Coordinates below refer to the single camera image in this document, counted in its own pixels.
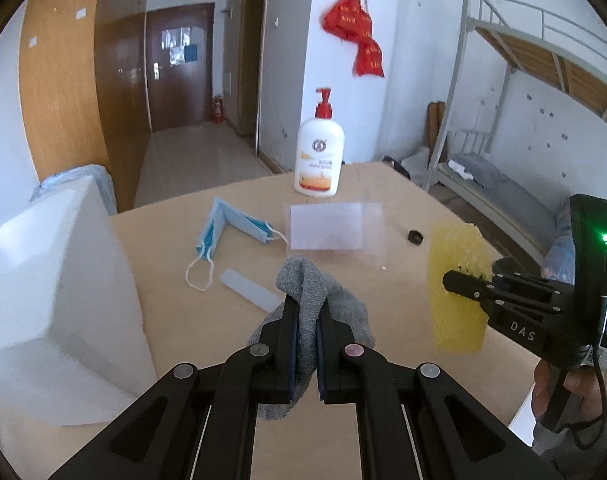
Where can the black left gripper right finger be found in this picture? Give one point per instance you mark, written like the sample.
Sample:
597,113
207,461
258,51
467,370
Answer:
349,373

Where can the clear plastic packet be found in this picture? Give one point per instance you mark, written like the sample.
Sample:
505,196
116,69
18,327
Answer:
337,233

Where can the white lotion pump bottle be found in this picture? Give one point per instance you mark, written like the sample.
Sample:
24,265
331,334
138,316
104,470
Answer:
319,154

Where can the white foam box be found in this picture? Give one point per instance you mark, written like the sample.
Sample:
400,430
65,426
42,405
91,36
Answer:
72,345

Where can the wooden wardrobe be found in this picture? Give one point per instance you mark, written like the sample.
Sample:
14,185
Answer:
82,88

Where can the red fire extinguisher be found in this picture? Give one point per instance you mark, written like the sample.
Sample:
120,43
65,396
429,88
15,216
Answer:
218,112

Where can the person's right hand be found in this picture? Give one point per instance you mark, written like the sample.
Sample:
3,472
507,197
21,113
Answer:
582,383

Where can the brown entrance door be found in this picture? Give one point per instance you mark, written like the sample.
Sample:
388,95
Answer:
179,65

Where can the blue surgical face mask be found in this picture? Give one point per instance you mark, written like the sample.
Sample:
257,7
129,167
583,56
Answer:
222,215

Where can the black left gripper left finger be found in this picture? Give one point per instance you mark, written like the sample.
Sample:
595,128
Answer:
263,373

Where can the grey knitted sock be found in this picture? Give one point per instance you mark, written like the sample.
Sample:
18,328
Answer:
302,280

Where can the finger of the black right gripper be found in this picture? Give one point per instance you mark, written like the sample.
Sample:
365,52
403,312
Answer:
468,286

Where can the white foam strip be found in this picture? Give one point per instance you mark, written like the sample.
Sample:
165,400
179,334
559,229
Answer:
255,293

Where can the white metal bunk bed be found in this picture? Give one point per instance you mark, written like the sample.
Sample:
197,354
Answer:
524,125

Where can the red hanging bags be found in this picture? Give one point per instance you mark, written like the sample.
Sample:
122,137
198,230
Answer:
349,20

